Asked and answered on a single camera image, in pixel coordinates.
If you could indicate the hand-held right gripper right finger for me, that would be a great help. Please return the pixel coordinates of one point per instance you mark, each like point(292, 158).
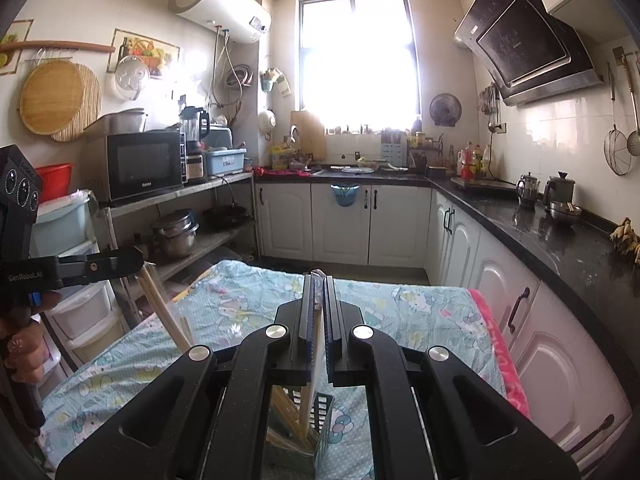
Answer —
point(335, 340)

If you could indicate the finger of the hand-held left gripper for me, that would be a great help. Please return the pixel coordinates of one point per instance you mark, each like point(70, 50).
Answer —
point(110, 262)

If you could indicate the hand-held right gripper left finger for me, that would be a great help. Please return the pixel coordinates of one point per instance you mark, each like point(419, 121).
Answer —
point(307, 330)

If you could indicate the bamboo chopstick pair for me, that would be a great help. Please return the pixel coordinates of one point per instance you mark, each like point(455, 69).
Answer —
point(165, 310)
point(305, 410)

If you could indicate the black plastic utensil basket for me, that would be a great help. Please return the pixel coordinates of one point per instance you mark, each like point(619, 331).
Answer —
point(325, 415)

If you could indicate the hanging metal utensils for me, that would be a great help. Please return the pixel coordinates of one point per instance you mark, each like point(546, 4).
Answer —
point(490, 105)

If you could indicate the person's left hand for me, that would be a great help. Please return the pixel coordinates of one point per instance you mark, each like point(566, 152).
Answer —
point(25, 345)

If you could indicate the red plastic basin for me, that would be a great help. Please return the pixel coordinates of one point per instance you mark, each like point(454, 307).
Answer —
point(55, 180)

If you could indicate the light blue drawer unit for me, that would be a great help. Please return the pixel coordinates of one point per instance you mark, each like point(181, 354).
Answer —
point(65, 225)

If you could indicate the stacked steel pots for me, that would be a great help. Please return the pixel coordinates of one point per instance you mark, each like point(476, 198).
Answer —
point(175, 235)

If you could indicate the printed light blue tablecloth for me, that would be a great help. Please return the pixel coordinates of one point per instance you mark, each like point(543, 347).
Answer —
point(400, 310)

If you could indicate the round bamboo tray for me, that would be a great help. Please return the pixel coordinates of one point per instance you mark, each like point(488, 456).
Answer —
point(50, 97)

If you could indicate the black microwave oven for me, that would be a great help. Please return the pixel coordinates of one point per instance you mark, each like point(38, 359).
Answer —
point(140, 165)

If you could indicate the white kitchen cabinets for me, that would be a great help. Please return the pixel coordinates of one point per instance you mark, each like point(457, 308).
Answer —
point(285, 220)

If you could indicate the round bamboo mat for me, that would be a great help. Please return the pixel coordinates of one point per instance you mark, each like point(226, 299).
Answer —
point(92, 105)

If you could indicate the metal kitchen shelf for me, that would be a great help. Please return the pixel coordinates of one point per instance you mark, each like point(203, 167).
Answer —
point(200, 185)

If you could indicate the black frying pan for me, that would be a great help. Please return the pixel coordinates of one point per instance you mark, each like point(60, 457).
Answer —
point(225, 216)

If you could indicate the steel pot with lid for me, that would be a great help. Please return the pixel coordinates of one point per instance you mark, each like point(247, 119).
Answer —
point(127, 121)

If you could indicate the blue hanging basket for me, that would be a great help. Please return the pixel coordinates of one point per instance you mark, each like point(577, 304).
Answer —
point(344, 196)

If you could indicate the blue plastic dish bin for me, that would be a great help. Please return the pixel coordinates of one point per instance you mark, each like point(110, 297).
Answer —
point(225, 162)

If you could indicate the long wooden pole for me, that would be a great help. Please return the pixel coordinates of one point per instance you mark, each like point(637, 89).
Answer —
point(60, 45)

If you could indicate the black blender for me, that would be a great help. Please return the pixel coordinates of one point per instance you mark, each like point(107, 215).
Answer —
point(192, 130)

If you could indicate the clear plastic lid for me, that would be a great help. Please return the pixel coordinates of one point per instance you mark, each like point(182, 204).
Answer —
point(131, 77)

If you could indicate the pink fleece blanket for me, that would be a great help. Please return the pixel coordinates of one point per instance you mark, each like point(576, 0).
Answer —
point(500, 355)

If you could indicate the wooden cutting board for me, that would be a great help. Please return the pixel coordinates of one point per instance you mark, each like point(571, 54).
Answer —
point(309, 135)

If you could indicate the light blue knife organizer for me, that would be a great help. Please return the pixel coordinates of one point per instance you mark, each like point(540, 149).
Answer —
point(393, 145)

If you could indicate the white hanging colander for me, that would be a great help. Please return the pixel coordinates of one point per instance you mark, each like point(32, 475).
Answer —
point(267, 122)

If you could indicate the red label bottle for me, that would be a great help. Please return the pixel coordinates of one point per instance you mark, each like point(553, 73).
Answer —
point(468, 165)

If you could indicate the yellow oil bottle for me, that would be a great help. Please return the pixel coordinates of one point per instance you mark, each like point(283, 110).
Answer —
point(486, 162)

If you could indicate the small steel kettle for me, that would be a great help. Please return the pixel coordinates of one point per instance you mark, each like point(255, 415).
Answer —
point(527, 191)

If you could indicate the black stone countertop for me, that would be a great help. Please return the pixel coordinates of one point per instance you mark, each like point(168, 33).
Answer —
point(565, 245)

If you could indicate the steel bowl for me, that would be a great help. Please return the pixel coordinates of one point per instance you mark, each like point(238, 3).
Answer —
point(565, 212)

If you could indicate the steel pitcher with lid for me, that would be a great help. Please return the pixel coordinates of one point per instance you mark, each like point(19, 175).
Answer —
point(559, 187)

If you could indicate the kitchen window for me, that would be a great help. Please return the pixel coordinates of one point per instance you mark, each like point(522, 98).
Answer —
point(357, 60)

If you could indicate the white water heater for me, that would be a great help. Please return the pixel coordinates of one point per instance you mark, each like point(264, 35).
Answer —
point(220, 0)

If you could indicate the bunch of bananas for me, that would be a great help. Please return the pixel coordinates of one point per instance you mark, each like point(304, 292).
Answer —
point(625, 240)

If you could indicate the black range hood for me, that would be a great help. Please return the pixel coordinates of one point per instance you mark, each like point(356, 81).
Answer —
point(525, 45)

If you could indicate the hanging metal ladle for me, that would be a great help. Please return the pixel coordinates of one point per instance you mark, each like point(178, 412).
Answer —
point(635, 142)

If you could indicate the fruit wall poster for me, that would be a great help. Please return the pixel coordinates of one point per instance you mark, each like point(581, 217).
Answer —
point(15, 35)
point(145, 47)

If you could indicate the green wall holder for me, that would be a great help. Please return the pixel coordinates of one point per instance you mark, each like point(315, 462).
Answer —
point(270, 81)

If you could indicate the small wall fan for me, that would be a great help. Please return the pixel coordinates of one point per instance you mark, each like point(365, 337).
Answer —
point(445, 109)

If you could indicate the wall power socket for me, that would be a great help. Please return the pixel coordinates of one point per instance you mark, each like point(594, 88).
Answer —
point(500, 127)

